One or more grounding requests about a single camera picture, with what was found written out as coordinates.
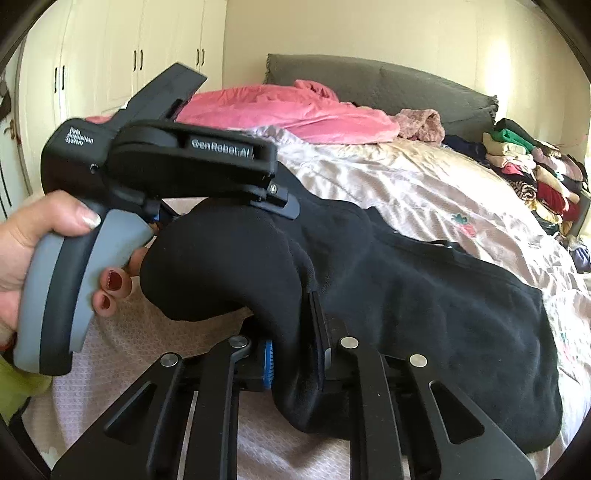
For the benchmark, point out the purple cloth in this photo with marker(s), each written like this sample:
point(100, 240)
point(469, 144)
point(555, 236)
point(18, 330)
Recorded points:
point(582, 254)

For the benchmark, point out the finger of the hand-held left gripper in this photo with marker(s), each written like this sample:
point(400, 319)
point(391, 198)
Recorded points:
point(277, 196)
point(164, 214)

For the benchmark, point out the pink quilt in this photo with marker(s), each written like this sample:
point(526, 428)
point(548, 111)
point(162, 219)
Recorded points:
point(300, 110)

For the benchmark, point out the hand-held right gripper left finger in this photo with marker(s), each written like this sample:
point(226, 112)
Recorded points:
point(268, 369)

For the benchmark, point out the pile of folded clothes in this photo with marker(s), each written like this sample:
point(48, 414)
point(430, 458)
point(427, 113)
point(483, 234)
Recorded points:
point(540, 175)

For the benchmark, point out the printed pink blanket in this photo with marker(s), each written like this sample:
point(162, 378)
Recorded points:
point(415, 184)

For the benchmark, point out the grey padded headboard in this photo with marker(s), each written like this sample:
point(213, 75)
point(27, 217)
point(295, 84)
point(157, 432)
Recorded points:
point(406, 87)

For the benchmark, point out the black sweater with orange patches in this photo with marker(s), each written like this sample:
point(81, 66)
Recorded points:
point(415, 314)

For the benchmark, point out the dark navy cloth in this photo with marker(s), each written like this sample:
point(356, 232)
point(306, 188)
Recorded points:
point(464, 147)

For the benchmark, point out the cream wardrobe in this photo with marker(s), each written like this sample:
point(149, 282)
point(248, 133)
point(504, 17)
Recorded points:
point(115, 46)

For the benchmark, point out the fluffy pink garment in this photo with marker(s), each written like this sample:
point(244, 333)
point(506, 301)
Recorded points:
point(422, 124)

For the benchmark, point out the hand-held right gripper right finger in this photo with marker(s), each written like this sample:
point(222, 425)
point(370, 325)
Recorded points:
point(325, 350)

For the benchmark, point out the yellow-green garment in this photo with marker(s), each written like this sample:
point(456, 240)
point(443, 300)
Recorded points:
point(18, 387)

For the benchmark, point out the person's left hand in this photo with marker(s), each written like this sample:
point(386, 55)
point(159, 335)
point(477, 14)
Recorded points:
point(23, 249)

